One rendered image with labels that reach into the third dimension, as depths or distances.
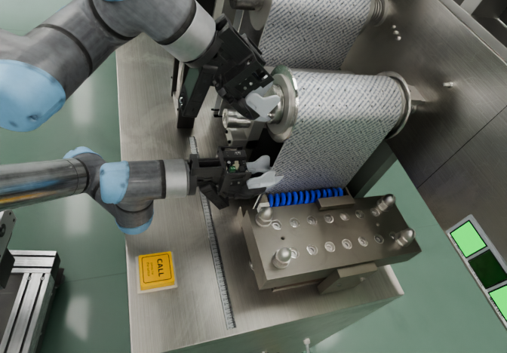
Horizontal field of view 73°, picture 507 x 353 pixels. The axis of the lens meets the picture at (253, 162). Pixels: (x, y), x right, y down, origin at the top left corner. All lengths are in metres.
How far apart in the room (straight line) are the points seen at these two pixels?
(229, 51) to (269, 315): 0.57
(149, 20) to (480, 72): 0.58
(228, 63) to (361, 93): 0.28
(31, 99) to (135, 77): 0.83
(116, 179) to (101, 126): 1.68
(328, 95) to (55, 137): 1.85
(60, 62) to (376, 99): 0.54
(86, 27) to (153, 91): 0.71
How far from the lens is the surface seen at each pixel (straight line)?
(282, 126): 0.64
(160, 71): 1.26
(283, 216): 0.78
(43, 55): 0.43
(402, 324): 2.13
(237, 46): 0.52
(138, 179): 0.64
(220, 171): 0.66
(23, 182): 0.67
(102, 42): 0.49
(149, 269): 0.79
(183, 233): 0.86
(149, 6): 0.45
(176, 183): 0.64
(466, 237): 0.79
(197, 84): 0.54
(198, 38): 0.48
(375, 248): 0.85
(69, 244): 1.87
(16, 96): 0.40
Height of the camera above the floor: 1.66
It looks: 48 degrees down
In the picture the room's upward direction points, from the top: 22 degrees clockwise
